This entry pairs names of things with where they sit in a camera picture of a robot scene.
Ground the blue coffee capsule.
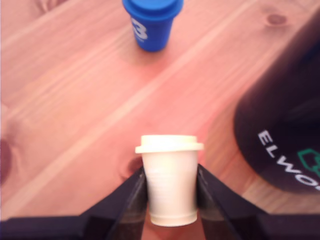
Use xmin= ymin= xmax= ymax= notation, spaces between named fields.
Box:
xmin=121 ymin=0 xmax=185 ymax=53

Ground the black mug with white lettering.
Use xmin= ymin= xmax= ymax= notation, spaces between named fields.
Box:
xmin=232 ymin=14 xmax=320 ymax=195

